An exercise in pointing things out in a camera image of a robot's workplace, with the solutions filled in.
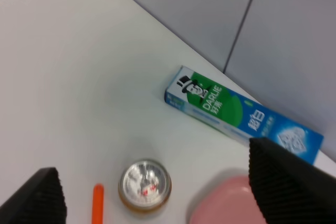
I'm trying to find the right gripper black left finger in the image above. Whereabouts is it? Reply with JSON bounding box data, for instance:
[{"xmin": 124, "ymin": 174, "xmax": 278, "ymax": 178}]
[{"xmin": 1, "ymin": 167, "xmax": 67, "ymax": 223}]

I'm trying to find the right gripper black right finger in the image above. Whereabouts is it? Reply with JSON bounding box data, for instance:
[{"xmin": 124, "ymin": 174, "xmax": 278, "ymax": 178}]
[{"xmin": 249, "ymin": 137, "xmax": 335, "ymax": 223}]

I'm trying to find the pink square plate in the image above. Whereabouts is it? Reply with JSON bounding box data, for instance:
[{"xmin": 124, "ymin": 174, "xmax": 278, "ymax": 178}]
[{"xmin": 189, "ymin": 175, "xmax": 266, "ymax": 223}]

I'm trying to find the gold Red Bull can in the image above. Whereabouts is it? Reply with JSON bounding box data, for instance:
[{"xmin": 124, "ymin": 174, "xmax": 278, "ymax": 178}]
[{"xmin": 118, "ymin": 159, "xmax": 172, "ymax": 214}]

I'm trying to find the blue green toothpaste box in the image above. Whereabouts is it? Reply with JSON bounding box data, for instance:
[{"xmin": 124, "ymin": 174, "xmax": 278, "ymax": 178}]
[{"xmin": 164, "ymin": 66, "xmax": 323, "ymax": 164}]

